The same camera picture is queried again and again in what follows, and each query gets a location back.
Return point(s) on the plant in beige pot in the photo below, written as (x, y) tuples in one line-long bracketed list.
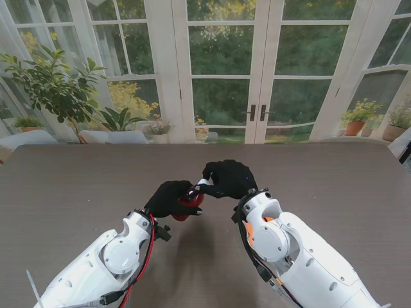
[(395, 131)]

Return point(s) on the tall leafy green plant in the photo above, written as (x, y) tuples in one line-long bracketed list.
[(51, 86)]

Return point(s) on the yellow flowers in terracotta pot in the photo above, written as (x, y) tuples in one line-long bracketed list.
[(354, 126)]

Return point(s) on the white planter box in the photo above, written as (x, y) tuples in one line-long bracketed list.
[(112, 137)]

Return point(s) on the flowering plant in white pot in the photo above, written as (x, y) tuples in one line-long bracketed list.
[(159, 130)]

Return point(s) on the small empty clay pot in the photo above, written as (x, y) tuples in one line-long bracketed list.
[(366, 131)]

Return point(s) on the orange oval tray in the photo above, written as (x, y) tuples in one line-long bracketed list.
[(250, 232)]

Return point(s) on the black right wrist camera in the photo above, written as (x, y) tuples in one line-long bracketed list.
[(235, 214)]

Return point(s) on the broad leaf green plant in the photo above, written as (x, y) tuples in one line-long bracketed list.
[(118, 120)]

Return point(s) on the small plant in terracotta pot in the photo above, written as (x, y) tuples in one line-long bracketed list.
[(27, 123)]

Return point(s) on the white chair with dark frame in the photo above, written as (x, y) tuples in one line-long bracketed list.
[(401, 144)]

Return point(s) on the pale grey sofa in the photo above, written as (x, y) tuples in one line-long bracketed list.
[(25, 138)]

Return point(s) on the white bottle cap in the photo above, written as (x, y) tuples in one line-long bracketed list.
[(203, 183)]

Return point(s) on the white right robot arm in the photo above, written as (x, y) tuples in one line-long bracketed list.
[(302, 253)]

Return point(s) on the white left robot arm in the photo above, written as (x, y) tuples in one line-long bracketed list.
[(102, 263)]

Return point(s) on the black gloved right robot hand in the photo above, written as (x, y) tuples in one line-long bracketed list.
[(232, 178)]

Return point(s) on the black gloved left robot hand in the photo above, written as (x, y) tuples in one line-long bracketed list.
[(163, 200)]

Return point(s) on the red transparent sample bottle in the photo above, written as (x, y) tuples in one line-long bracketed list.
[(192, 200)]

